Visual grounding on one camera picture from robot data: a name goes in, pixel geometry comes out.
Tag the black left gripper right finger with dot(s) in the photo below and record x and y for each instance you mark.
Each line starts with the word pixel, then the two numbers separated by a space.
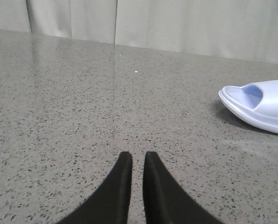
pixel 165 201

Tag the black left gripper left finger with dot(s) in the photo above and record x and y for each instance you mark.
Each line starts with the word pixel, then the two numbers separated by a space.
pixel 109 204

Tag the light blue slipper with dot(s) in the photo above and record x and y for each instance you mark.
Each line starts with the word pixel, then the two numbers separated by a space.
pixel 254 103

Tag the grey-white curtain backdrop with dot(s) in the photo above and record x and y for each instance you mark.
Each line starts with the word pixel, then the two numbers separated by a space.
pixel 240 29

